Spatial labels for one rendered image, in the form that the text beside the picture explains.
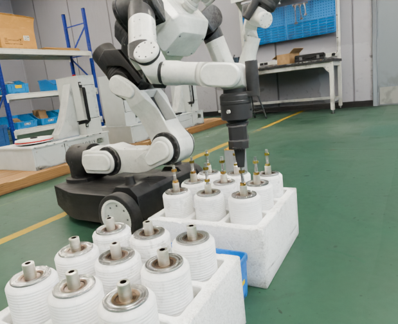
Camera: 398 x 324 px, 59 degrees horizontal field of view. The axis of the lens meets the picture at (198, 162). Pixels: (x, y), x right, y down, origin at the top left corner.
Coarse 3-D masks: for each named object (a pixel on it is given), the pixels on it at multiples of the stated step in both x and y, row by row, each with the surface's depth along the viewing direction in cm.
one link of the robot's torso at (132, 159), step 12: (120, 144) 172; (156, 144) 147; (168, 144) 145; (120, 156) 165; (132, 156) 161; (144, 156) 153; (156, 156) 148; (168, 156) 146; (120, 168) 167; (132, 168) 163; (144, 168) 157
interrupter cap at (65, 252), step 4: (80, 244) 82; (84, 244) 81; (88, 244) 81; (92, 244) 80; (64, 248) 80; (68, 248) 80; (84, 248) 79; (88, 248) 79; (92, 248) 79; (60, 252) 79; (64, 252) 78; (68, 252) 79; (72, 252) 79; (76, 252) 78; (80, 252) 77; (84, 252) 77; (60, 256) 77; (64, 256) 76; (68, 256) 76; (72, 256) 76; (76, 256) 76
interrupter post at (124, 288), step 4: (120, 280) 58; (124, 280) 58; (128, 280) 58; (116, 284) 57; (120, 284) 57; (124, 284) 57; (128, 284) 57; (120, 288) 57; (124, 288) 57; (128, 288) 57; (120, 292) 57; (124, 292) 57; (128, 292) 57; (120, 296) 57; (124, 296) 57; (128, 296) 57; (120, 300) 57; (124, 300) 57; (128, 300) 57
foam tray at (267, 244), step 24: (288, 192) 124; (192, 216) 112; (264, 216) 109; (288, 216) 119; (216, 240) 104; (240, 240) 100; (264, 240) 97; (288, 240) 119; (264, 264) 98; (264, 288) 100
